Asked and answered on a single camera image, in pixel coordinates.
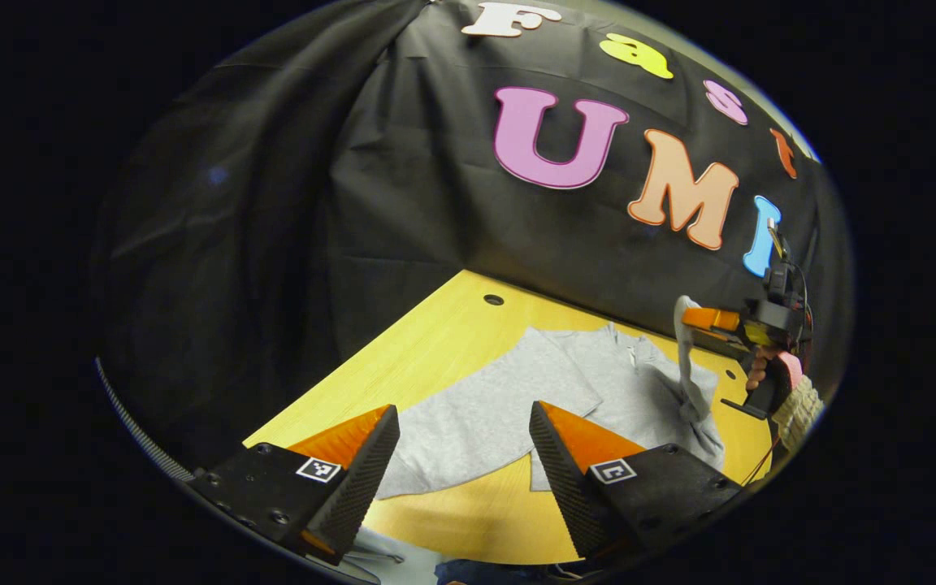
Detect person's pale garment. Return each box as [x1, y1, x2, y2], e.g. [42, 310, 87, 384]
[346, 526, 446, 585]

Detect person's blue trousers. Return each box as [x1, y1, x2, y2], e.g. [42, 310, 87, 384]
[435, 559, 587, 585]

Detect black backdrop cloth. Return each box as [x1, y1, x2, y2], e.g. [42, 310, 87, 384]
[94, 0, 855, 472]

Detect thin red cable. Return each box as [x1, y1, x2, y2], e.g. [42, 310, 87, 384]
[740, 437, 782, 487]

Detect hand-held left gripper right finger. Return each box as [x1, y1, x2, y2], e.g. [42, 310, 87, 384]
[528, 401, 743, 561]

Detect grey zip-neck sweatshirt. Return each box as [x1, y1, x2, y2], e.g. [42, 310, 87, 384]
[375, 294, 726, 501]

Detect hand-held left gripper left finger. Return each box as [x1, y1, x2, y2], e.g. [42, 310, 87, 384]
[188, 404, 401, 567]

